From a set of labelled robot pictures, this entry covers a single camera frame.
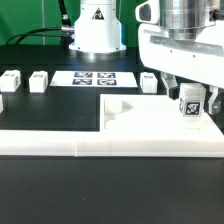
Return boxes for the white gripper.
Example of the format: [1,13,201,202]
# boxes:
[138,23,224,115]

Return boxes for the white square table top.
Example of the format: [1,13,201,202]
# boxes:
[100,94,221,135]

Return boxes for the white sheet with tags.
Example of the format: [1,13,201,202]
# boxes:
[50,71,137,88]

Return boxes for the white L-shaped obstacle fence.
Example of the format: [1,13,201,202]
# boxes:
[0,129,224,158]

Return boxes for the white part at left edge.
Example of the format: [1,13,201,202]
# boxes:
[0,94,4,114]

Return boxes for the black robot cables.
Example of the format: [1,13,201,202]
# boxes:
[4,0,76,46]

